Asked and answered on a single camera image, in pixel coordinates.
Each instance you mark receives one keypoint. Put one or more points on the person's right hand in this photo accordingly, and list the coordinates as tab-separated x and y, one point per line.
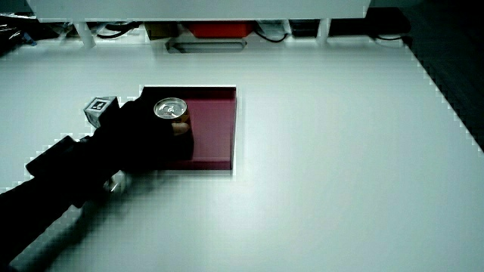
140	136

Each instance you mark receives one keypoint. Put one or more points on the silver top red bull can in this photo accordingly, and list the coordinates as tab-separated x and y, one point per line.
170	107

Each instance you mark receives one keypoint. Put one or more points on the dark red square plate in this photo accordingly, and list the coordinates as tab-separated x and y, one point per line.
211	128

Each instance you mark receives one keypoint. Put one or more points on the brown cardboard box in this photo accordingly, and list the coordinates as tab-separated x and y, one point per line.
160	30

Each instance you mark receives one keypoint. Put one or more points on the grey flat tray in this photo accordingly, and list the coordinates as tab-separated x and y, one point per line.
206	46

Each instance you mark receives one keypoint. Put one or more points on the white shelf leg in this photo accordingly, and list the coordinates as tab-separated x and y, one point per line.
85	36

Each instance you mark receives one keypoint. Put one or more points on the red storage box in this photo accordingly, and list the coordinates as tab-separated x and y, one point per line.
221	29

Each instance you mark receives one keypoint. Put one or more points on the white overhead shelf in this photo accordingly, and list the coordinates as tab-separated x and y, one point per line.
196	8

